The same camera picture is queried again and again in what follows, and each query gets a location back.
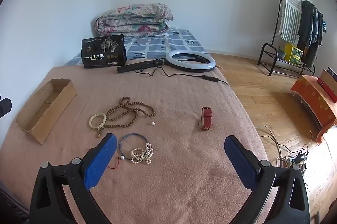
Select white power strip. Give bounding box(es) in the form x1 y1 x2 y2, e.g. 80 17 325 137
276 152 308 169

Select red box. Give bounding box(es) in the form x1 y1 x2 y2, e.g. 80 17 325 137
317 77 337 103

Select black cable with inline remote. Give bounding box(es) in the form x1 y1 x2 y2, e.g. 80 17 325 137
134 66 231 87

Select black metal clothes rack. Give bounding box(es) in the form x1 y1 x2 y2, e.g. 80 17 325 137
257 0 328 77

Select folded floral quilt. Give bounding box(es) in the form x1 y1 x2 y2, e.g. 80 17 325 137
95 3 174 37

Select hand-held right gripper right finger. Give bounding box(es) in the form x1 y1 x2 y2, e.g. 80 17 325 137
224 135 311 224

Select blue patterned bedsheet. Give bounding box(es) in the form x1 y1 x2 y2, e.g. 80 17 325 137
64 26 207 66

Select pink blanket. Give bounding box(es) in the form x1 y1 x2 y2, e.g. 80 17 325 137
0 64 277 224

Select floor cables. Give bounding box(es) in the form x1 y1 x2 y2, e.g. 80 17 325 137
257 125 316 161

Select thin blue bangle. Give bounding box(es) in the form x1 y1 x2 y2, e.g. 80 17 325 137
119 133 148 161

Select black hanging garment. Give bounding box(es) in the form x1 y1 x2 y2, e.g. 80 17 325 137
317 12 324 47

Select brown wooden bead necklace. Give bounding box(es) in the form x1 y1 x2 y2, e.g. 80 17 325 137
105 97 156 131

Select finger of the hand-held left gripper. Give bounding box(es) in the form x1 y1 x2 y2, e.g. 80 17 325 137
0 94 12 119

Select blue denim hanging garment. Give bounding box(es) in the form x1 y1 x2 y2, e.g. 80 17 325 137
312 7 320 44

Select dark green hanging garment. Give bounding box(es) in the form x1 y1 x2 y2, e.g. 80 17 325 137
297 0 315 68

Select pearl bead bracelet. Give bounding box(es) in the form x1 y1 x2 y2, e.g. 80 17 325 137
131 143 154 165

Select yellow carton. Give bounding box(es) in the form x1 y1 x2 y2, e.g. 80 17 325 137
284 42 303 65

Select orange patterned cushion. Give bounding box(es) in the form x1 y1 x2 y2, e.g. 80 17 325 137
290 75 337 145

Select white bead bracelet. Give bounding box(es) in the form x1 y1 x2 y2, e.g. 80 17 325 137
88 113 107 138

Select brown paper box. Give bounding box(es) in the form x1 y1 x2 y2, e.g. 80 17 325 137
320 68 337 98

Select black printed bag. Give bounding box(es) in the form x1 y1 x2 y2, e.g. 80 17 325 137
81 34 127 68

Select black folded tripod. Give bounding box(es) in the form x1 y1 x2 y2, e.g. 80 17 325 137
117 59 165 74

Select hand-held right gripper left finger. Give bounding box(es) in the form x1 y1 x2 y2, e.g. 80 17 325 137
29 133 118 224

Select white ring light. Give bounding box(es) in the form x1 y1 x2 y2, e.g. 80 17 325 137
165 51 216 72

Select striped towel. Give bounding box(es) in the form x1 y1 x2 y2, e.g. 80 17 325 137
279 0 303 43

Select cardboard box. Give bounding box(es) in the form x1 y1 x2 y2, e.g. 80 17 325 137
16 79 77 145

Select red leather strap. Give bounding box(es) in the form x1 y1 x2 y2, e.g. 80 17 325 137
201 107 213 131

